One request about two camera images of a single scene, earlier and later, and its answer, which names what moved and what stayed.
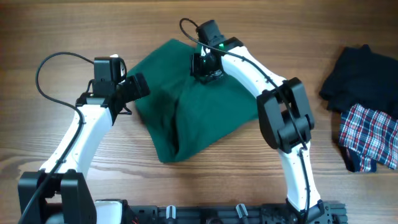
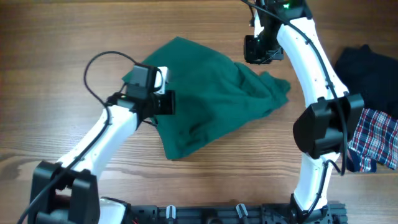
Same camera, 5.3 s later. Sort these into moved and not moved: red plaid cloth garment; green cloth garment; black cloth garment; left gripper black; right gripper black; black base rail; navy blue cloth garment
Moved: left gripper black; green cloth garment; right gripper black
Not moved: black cloth garment; black base rail; navy blue cloth garment; red plaid cloth garment
